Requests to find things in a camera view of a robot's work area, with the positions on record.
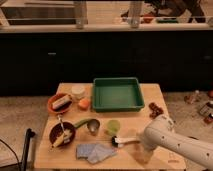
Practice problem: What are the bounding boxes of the white handled dish brush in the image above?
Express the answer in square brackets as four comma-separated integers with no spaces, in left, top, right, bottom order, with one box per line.
[111,136,139,147]

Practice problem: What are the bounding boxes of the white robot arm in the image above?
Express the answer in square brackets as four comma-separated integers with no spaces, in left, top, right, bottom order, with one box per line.
[139,115,213,170]

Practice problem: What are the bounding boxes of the green plastic tray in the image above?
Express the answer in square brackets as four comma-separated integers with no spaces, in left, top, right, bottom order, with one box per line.
[92,77,145,112]

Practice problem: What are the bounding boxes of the white round lidded container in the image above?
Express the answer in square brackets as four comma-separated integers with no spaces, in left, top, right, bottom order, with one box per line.
[71,84,86,100]

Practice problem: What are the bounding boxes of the orange sponge block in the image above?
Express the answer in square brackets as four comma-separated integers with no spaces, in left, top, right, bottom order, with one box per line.
[78,98,91,110]

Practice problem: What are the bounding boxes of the green plastic cup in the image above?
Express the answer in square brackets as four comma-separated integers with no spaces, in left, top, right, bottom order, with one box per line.
[107,120,120,136]

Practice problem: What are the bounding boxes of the brown white sponge block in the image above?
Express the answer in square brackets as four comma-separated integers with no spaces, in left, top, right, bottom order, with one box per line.
[52,95,71,110]

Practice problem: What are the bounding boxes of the orange bowl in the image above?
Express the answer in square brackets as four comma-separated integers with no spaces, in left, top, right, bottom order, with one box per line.
[47,93,72,115]

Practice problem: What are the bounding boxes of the brown toy grapes cluster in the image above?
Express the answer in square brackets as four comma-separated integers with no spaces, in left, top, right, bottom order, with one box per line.
[149,102,164,119]

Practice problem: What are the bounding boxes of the metal spoon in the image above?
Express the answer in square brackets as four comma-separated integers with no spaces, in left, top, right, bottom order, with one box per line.
[57,114,65,136]

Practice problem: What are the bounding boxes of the dark red bowl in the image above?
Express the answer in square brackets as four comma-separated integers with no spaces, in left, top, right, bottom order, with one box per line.
[49,122,76,147]

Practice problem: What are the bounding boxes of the blue grey cloth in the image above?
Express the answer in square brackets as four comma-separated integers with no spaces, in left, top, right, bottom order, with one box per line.
[76,143,116,164]

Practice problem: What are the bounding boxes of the yellow corn toy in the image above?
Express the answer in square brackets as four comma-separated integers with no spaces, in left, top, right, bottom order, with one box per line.
[52,135,64,148]

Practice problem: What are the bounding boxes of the green handled metal scoop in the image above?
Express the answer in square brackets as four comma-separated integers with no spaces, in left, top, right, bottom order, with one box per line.
[74,118,100,135]

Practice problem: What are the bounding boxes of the black stand post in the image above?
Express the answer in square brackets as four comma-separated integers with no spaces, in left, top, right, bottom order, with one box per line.
[21,128,35,171]

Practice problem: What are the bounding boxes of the black cable left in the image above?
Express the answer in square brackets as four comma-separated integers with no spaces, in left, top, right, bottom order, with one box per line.
[0,138,22,171]

